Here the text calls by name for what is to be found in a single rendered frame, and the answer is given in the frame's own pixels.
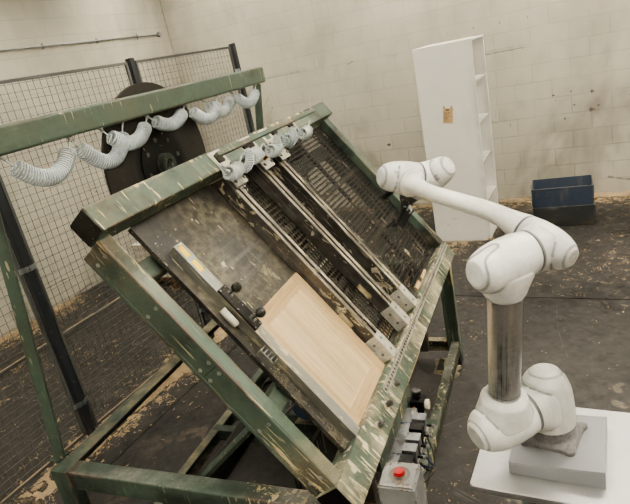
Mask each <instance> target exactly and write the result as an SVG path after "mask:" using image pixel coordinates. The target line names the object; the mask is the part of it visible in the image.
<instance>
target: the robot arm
mask: <svg viewBox="0 0 630 504"><path fill-rule="evenodd" d="M454 174H455V166H454V163H453V162H452V160H451V159H450V158H448V157H446V156H441V157H437V158H434V159H432V160H427V161H424V162H411V161H393V162H389V163H386V164H384V165H382V166H381V167H380V168H379V170H378V171H377V176H376V180H377V183H378V185H379V187H380V188H382V189H384V190H386V193H384V194H383V195H382V196H381V197H380V198H381V199H387V198H388V197H389V196H390V195H392V194H393V193H396V194H399V195H400V197H399V198H400V202H401V206H400V208H401V209H400V212H399V215H398V218H397V220H395V221H393V222H392V223H391V224H389V225H388V226H386V228H394V227H398V228H404V227H405V225H406V223H407V221H408V219H409V218H410V216H411V214H412V213H413V212H414V209H412V208H411V205H412V204H413V203H415V202H416V201H418V200H422V199H426V200H428V201H431V202H434V203H437V204H440V205H443V206H446V207H449V208H452V209H455V210H458V211H461V212H464V213H467V214H470V215H473V216H476V217H479V218H482V219H484V220H487V221H489V222H491V223H493V224H494V225H496V226H497V227H499V228H500V229H501V230H502V231H503V232H504V233H505V234H506V235H504V236H501V237H499V238H497V239H494V240H492V241H490V242H488V243H486V244H484V245H483V246H481V247H480V248H479V249H477V250H476V251H475V252H474V253H473V254H472V255H471V256H470V258H469V259H468V261H467V263H466V276H467V279H468V281H469V282H470V284H471V285H472V287H473V288H474V289H476V290H477V291H479V292H481V293H482V294H483V295H484V296H485V298H486V299H487V332H488V385H486V386H485V387H484V388H483V389H482V390H481V393H480V396H479V399H478V402H477V404H476V406H475V410H473V411H472V412H471V413H470V416H469V418H468V421H467V431H468V434H469V436H470V438H471V439H472V441H473V442H474V444H475V445H476V446H477V447H478V448H480V449H482V450H485V451H488V452H500V451H505V450H508V449H511V448H513V447H515V446H517V445H519V444H521V445H522V446H524V447H534V448H539V449H543V450H547V451H552V452H556V453H560V454H563V455H565V456H568V457H574V456H575V455H576V452H575V450H576V448H577V445H578V443H579V441H580V439H581V437H582V435H583V433H584V432H585V431H586V430H587V429H588V426H587V424H586V423H585V422H579V421H576V408H575V400H574V395H573V390H572V387H571V384H570V382H569V380H568V378H567V377H566V375H565V374H564V372H562V371H561V370H560V369H559V368H558V367H557V366H555V365H553V364H549V363H539V364H535V365H533V366H532V367H530V368H528V369H527V371H526V372H525V373H524V375H523V376H522V381H521V367H522V318H523V298H524V297H525V296H526V295H527V293H528V290H529V287H530V285H531V283H532V281H533V278H534V276H535V274H536V273H539V272H541V271H544V270H548V269H550V268H553V269H555V270H561V269H567V268H569V267H571V266H572V265H573V264H574V263H575V262H576V260H577V258H578V256H579V250H578V248H577V245H576V243H575V242H574V241H573V239H572V238H571V237H570V236H569V235H568V234H567V233H566V232H564V231H563V230H562V229H560V228H558V227H557V226H555V225H553V224H552V223H550V222H548V221H546V220H543V219H540V218H538V217H535V216H533V215H529V214H526V213H522V212H519V211H516V210H513V209H510V208H507V207H505V206H502V205H499V204H496V203H494V202H491V201H487V200H484V199H481V198H477V197H474V196H470V195H466V194H463V193H459V192H455V191H452V190H448V189H444V188H442V187H444V186H445V185H446V184H447V183H448V182H449V181H450V180H451V179H452V177H453V176H454ZM403 205H404V206H406V207H403Z"/></svg>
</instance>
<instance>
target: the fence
mask: <svg viewBox="0 0 630 504"><path fill-rule="evenodd" d="M181 245H182V246H183V247H184V248H185V249H186V250H187V251H188V252H189V253H190V254H191V256H189V257H188V258H186V257H185V256H184V255H183V253H182V252H181V251H180V250H179V249H178V247H179V246H181ZM169 254H170V256H171V257H172V258H173V259H174V260H175V261H176V262H177V263H178V264H179V265H180V266H181V267H182V268H183V269H184V270H185V271H186V272H187V273H188V274H189V275H190V276H191V277H192V278H193V279H194V280H195V281H196V282H197V283H198V285H199V286H200V287H201V288H202V289H203V290H204V291H205V292H206V293H207V294H208V295H209V296H210V297H211V298H212V299H213V300H214V301H215V302H216V303H217V304H218V305H219V306H220V307H221V308H222V309H223V308H224V307H225V308H226V309H227V310H228V311H229V312H230V313H231V314H232V315H233V316H234V317H235V318H236V319H237V320H238V321H239V324H238V326H239V327H240V328H241V329H242V330H243V331H244V332H245V333H246V334H247V335H248V336H249V337H250V338H251V339H252V340H253V341H254V343H255V344H256V345H257V346H258V347H259V348H260V349H261V348H262V347H263V346H264V345H266V347H267V348H268V349H269V350H270V351H271V352H272V353H273V354H274V355H275V356H276V357H277V358H278V360H277V361H276V362H275V364H276V365H277V366H278V367H279V368H280V369H281V370H282V372H283V373H284V374H285V375H286V376H287V377H288V378H289V379H290V380H291V381H292V382H293V383H294V384H295V385H296V386H297V387H298V388H299V389H300V390H301V391H302V392H303V393H304V394H305V395H306V396H307V397H308V398H309V400H310V401H311V402H312V403H313V404H314V405H315V406H316V407H317V408H318V409H319V410H320V411H321V412H322V413H323V414H324V415H325V416H326V417H327V418H328V419H329V420H330V421H331V422H332V423H333V424H334V425H335V426H336V427H337V429H338V430H339V431H340V432H341V433H342V434H343V435H344V436H345V437H346V438H347V439H348V440H351V439H353V438H354V437H356V436H357V434H358V431H359V429H360V427H359V426H358V425H357V424H356V423H355V422H354V421H353V420H352V418H351V417H350V416H349V415H348V414H347V413H346V412H345V411H344V410H343V409H342V408H341V407H340V406H339V405H338V404H337V403H336V402H335V401H334V400H333V399H332V398H331V397H330V396H329V395H328V394H327V393H326V391H325V390H324V389H323V388H322V387H321V386H320V385H319V384H318V383H317V382H316V381H315V380H314V379H313V378H312V377H311V376H310V375H309V374H308V373H307V372H306V371H305V370H304V369H303V368H302V367H301V366H300V365H299V363H298V362H297V361H296V360H295V359H294V358H293V357H292V356H291V355H290V354H289V353H288V352H287V351H286V350H285V349H284V348H283V347H282V346H281V345H280V344H279V343H278V342H277V341H276V340H275V339H274V338H273V336H272V335H271V334H270V333H269V332H268V331H267V330H266V329H265V328H264V327H263V326H262V325H261V326H260V327H259V328H258V329H257V330H256V331H255V330H254V329H253V328H252V327H251V326H250V325H249V324H248V323H247V322H246V321H245V320H244V319H243V318H242V317H241V316H240V315H239V314H238V313H237V312H236V311H235V310H234V309H233V308H232V306H231V305H230V304H229V303H228V302H227V301H226V300H225V299H224V298H223V297H222V296H221V295H220V294H219V293H218V292H217V291H218V290H219V289H220V288H221V287H222V286H223V285H222V284H221V282H220V281H219V280H218V279H217V278H216V277H215V276H214V275H213V274H212V273H211V272H210V271H209V270H208V269H207V268H206V267H205V266H204V265H203V264H202V263H201V262H200V261H199V260H198V259H197V258H196V257H195V255H194V254H193V253H192V252H191V251H190V250H189V249H188V248H187V247H186V246H185V245H184V244H183V243H182V242H180V243H179V244H177V245H176V246H174V247H173V248H172V249H171V250H170V252H169ZM194 259H196V260H197V261H198V262H199V263H200V264H201V265H202V267H203V268H204V270H203V271H201V272H200V271H199V270H198V269H197V268H196V267H195V266H194V265H193V264H192V263H191V261H193V260H194Z"/></svg>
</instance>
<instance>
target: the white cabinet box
mask: <svg viewBox="0 0 630 504"><path fill-rule="evenodd" d="M412 53H413V61H414V68H415V76H416V84H417V91H418V99H419V106H420V114H421V121H422V129H423V137H424V144H425V152H426V159H427V160H432V159H434V158H437V157H441V156H446V157H448V158H450V159H451V160H452V162H453V163H454V166H455V174H454V176H453V177H452V179H451V180H450V181H449V182H448V183H447V184H446V185H445V186H444V187H442V188H444V189H448V190H452V191H455V192H459V193H463V194H466V195H470V196H474V197H477V198H481V199H484V200H487V201H491V202H494V203H496V204H499V203H498V192H497V181H496V170H495V159H494V148H493V137H492V126H491V115H490V104H489V93H488V82H487V71H486V60H485V49H484V38H483V34H482V35H477V36H472V37H467V38H461V39H456V40H451V41H446V42H441V43H436V44H431V45H427V46H424V47H420V48H417V49H414V50H412ZM432 205H433V213H434V220H435V228H436V234H437V235H438V236H439V237H440V238H441V239H442V241H474V240H489V239H491V238H492V236H493V234H494V232H495V230H496V228H497V226H496V225H494V224H493V223H491V222H489V221H487V220H484V219H482V218H479V217H476V216H473V215H470V214H467V213H464V212H461V211H458V210H455V209H452V208H449V207H446V206H443V205H440V204H437V203H434V202H432Z"/></svg>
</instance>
